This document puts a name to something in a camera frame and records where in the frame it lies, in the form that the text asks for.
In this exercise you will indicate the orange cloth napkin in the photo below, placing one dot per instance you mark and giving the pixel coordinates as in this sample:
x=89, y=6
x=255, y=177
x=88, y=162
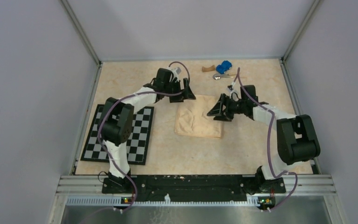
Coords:
x=192, y=119

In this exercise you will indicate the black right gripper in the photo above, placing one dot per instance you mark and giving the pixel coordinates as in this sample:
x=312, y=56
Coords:
x=218, y=109

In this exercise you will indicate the aluminium front frame rail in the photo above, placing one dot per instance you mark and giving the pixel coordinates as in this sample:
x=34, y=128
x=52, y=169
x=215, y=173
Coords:
x=309, y=199

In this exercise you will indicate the black white checkerboard mat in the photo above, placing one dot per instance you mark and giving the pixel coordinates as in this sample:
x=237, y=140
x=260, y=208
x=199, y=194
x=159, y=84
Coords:
x=137, y=144

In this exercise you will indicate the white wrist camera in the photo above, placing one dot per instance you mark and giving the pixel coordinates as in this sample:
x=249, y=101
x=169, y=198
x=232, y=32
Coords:
x=175, y=70
x=231, y=90

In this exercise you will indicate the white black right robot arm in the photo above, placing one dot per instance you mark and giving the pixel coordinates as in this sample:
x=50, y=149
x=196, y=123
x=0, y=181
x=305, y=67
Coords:
x=291, y=139

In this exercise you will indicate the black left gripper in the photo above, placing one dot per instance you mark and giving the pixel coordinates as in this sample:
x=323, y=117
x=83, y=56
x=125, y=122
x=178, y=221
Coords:
x=180, y=98

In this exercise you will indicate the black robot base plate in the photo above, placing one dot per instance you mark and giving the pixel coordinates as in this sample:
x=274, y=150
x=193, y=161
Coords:
x=194, y=188

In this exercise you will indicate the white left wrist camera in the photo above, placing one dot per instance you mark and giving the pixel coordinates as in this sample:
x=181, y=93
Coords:
x=175, y=70

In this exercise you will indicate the small brown wooden piece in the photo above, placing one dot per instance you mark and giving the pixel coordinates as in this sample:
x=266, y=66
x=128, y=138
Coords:
x=208, y=69

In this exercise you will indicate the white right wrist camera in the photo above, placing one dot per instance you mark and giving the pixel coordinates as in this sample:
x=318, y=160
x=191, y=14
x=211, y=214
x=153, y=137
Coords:
x=231, y=90

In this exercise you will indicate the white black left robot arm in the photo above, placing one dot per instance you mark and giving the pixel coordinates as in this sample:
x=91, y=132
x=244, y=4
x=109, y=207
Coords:
x=115, y=124

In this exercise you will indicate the silver metal spoon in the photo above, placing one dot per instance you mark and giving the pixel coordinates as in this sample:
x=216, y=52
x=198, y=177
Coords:
x=218, y=76

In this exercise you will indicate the blue toy car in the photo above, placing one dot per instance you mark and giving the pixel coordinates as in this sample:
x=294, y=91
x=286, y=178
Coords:
x=223, y=67

